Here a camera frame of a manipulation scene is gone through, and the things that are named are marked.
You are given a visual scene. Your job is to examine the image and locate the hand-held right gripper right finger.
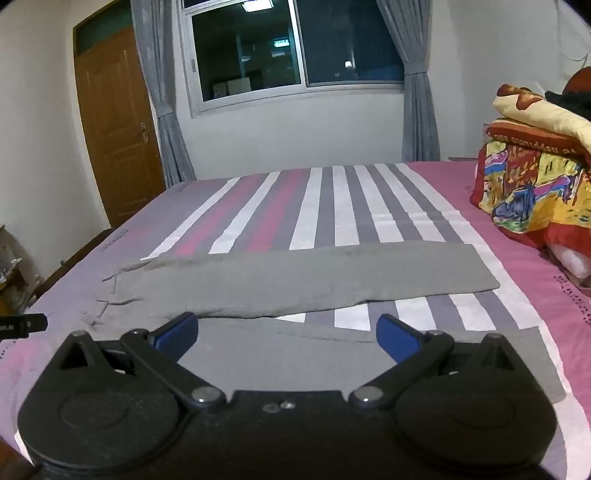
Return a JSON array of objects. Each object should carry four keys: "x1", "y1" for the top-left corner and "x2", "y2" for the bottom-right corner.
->
[{"x1": 349, "y1": 314, "x2": 520, "y2": 410}]

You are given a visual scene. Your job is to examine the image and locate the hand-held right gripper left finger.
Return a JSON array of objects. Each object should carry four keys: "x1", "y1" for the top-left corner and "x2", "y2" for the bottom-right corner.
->
[{"x1": 54, "y1": 312, "x2": 228, "y2": 410}]

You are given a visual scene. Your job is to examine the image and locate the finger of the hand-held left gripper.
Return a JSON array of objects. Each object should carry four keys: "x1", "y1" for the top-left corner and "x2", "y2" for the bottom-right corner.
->
[{"x1": 0, "y1": 313, "x2": 49, "y2": 337}]

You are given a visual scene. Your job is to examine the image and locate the grey pants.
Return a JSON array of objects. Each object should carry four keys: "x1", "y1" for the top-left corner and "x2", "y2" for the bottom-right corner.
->
[{"x1": 81, "y1": 242, "x2": 570, "y2": 403}]

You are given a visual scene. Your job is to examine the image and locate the cardboard box with clutter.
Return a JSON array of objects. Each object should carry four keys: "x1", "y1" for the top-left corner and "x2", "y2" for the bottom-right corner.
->
[{"x1": 0, "y1": 224, "x2": 45, "y2": 319}]

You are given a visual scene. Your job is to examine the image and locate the striped pink grey bed sheet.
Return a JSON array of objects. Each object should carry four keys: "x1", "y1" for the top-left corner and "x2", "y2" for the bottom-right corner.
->
[{"x1": 0, "y1": 161, "x2": 591, "y2": 480}]

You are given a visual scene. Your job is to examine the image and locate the white plastic bag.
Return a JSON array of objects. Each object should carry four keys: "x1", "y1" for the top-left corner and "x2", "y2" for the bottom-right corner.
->
[{"x1": 547, "y1": 242, "x2": 591, "y2": 290}]

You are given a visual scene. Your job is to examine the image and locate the brown wooden door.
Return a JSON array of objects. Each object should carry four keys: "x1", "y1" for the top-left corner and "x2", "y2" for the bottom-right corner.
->
[{"x1": 73, "y1": 25, "x2": 167, "y2": 227}]

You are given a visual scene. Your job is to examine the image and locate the grey curtain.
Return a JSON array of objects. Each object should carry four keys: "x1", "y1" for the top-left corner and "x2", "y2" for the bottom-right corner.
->
[
  {"x1": 130, "y1": 0, "x2": 197, "y2": 188},
  {"x1": 376, "y1": 0, "x2": 442, "y2": 162}
]

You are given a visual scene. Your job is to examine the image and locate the cream yellow folded quilt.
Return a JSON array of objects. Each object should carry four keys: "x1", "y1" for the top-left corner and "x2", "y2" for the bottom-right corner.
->
[{"x1": 492, "y1": 83, "x2": 591, "y2": 154}]

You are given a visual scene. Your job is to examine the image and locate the dark cloth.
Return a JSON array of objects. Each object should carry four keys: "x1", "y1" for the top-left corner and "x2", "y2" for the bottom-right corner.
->
[{"x1": 545, "y1": 90, "x2": 591, "y2": 126}]

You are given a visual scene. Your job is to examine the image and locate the sliding glass window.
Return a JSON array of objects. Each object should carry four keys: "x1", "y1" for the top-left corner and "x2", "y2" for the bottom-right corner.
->
[{"x1": 178, "y1": 0, "x2": 408, "y2": 117}]

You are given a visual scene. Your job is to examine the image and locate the door transom glass panel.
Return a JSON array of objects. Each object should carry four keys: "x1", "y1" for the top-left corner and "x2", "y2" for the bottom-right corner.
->
[{"x1": 74, "y1": 1, "x2": 136, "y2": 55}]

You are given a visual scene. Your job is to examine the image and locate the red-brown round cushion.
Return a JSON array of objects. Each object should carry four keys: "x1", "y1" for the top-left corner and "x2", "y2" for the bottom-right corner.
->
[{"x1": 564, "y1": 67, "x2": 591, "y2": 100}]

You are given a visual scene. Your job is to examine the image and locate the dark wooden bed frame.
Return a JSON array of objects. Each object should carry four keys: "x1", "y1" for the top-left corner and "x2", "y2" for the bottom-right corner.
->
[{"x1": 28, "y1": 227, "x2": 114, "y2": 303}]

